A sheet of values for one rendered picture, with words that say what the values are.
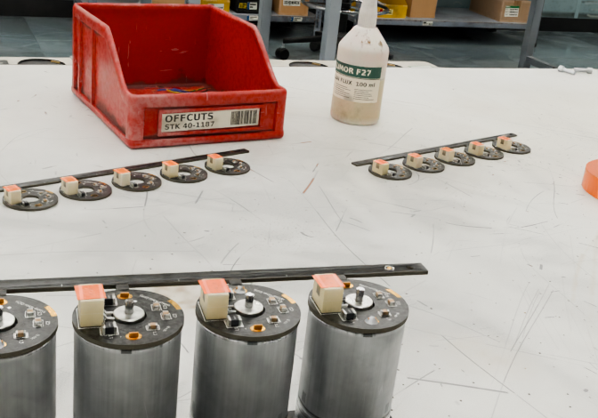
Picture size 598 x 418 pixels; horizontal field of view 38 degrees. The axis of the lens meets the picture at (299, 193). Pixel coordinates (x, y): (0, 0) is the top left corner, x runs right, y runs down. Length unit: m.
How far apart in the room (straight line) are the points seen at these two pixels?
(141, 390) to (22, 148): 0.31
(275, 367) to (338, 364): 0.02
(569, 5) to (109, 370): 5.92
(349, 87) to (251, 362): 0.39
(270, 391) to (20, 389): 0.06
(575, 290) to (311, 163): 0.17
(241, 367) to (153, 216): 0.21
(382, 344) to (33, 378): 0.08
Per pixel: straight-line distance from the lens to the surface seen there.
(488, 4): 5.30
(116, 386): 0.20
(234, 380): 0.20
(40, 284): 0.22
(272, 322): 0.20
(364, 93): 0.57
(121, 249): 0.37
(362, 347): 0.21
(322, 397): 0.22
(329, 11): 2.83
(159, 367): 0.20
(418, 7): 4.93
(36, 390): 0.20
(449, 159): 0.53
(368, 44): 0.57
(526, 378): 0.32
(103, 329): 0.19
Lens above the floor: 0.91
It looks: 21 degrees down
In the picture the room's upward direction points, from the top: 6 degrees clockwise
